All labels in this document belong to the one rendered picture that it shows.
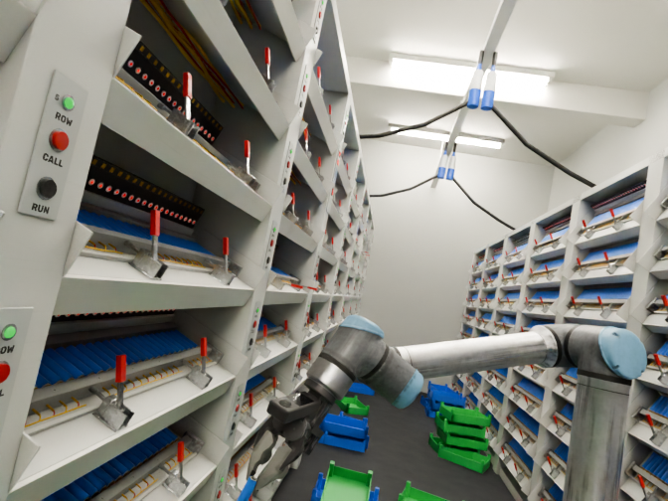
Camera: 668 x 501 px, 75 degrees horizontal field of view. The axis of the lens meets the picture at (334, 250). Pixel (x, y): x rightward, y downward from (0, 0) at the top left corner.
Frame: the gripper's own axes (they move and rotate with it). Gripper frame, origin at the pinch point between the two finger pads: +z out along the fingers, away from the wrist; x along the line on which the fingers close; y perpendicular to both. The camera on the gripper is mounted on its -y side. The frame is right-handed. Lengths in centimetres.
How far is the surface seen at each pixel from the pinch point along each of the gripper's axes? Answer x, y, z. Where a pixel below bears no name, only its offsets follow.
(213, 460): 17.9, 13.8, 4.6
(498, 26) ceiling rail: 50, 36, -216
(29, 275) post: -1, -58, -6
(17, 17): 1, -73, -20
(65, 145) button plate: 1, -64, -16
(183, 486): 10.7, -0.7, 9.0
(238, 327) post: 25.3, -0.3, -20.8
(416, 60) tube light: 145, 103, -282
